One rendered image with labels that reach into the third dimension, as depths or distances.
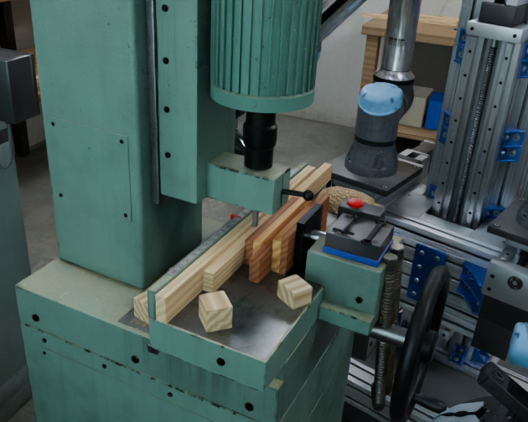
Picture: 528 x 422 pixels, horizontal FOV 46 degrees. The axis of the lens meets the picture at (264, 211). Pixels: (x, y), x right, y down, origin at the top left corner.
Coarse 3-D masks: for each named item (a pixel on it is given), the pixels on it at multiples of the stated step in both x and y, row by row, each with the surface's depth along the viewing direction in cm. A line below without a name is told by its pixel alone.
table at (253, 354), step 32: (224, 288) 107; (256, 288) 107; (320, 288) 108; (192, 320) 99; (256, 320) 100; (288, 320) 100; (352, 320) 107; (192, 352) 97; (224, 352) 94; (256, 352) 93; (288, 352) 100; (256, 384) 93
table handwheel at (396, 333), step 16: (432, 272) 105; (448, 272) 110; (432, 288) 101; (448, 288) 118; (416, 304) 101; (432, 304) 100; (416, 320) 98; (432, 320) 121; (368, 336) 113; (384, 336) 111; (400, 336) 110; (416, 336) 97; (432, 336) 108; (416, 352) 97; (432, 352) 108; (400, 368) 98; (416, 368) 107; (400, 384) 98; (416, 384) 118; (400, 400) 99; (400, 416) 102
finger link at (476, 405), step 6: (474, 402) 109; (480, 402) 109; (450, 408) 110; (456, 408) 110; (462, 408) 109; (468, 408) 108; (474, 408) 108; (480, 408) 107; (438, 414) 111; (444, 414) 110; (450, 414) 110; (456, 414) 109; (462, 414) 109; (468, 414) 108; (474, 414) 107; (480, 414) 107
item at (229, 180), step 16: (224, 160) 113; (240, 160) 114; (208, 176) 113; (224, 176) 111; (240, 176) 110; (256, 176) 108; (272, 176) 108; (288, 176) 112; (208, 192) 114; (224, 192) 113; (240, 192) 111; (256, 192) 109; (272, 192) 108; (256, 208) 111; (272, 208) 110
